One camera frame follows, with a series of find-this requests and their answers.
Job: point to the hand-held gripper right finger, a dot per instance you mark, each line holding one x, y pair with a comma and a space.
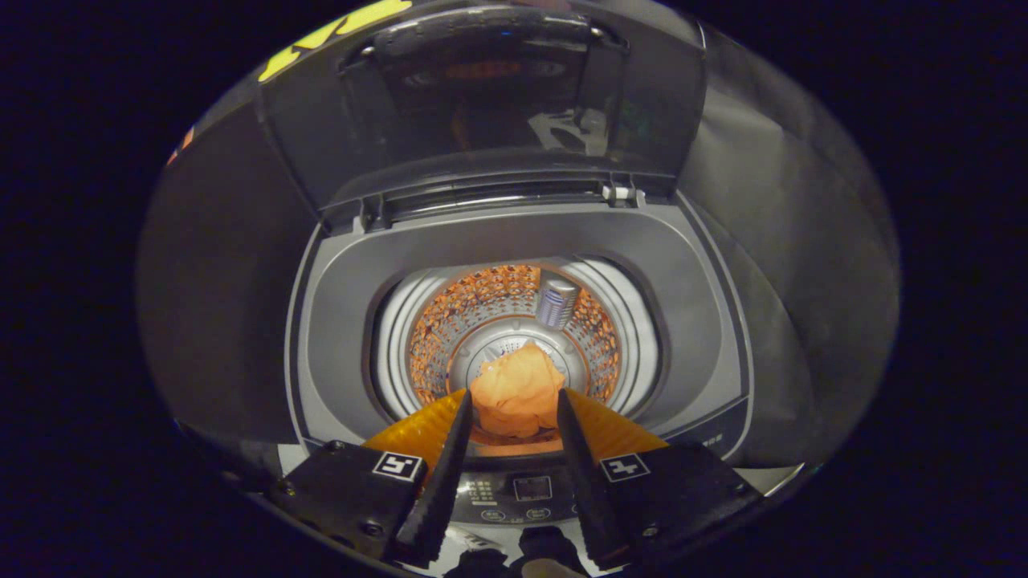
585, 482

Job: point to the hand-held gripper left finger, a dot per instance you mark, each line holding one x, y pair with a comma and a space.
442, 490

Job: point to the orange polo shirt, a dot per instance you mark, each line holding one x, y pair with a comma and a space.
518, 389

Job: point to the grey washing machine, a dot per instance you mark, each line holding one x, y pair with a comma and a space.
345, 321

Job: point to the dark washing machine lid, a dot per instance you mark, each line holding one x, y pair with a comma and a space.
482, 104

